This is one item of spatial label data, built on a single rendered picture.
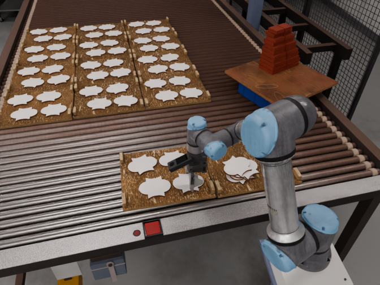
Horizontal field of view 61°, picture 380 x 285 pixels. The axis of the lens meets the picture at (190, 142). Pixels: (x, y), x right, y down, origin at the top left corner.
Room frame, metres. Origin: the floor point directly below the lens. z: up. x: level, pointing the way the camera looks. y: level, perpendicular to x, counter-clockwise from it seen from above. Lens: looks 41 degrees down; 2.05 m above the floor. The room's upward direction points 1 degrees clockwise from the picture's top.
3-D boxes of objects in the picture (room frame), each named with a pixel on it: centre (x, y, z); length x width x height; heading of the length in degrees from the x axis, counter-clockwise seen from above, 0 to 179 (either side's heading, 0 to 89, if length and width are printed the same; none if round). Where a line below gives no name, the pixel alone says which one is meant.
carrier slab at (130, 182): (1.06, 0.12, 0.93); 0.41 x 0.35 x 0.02; 102
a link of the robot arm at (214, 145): (0.93, -0.10, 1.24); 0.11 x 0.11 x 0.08; 34
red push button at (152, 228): (0.76, 0.15, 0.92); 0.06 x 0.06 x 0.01; 15
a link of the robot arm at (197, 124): (1.00, -0.03, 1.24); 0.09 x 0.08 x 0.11; 34
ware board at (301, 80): (1.83, -0.57, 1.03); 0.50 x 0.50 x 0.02; 35
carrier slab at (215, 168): (1.14, -0.29, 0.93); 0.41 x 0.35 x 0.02; 103
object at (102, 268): (0.70, 0.34, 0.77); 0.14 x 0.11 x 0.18; 105
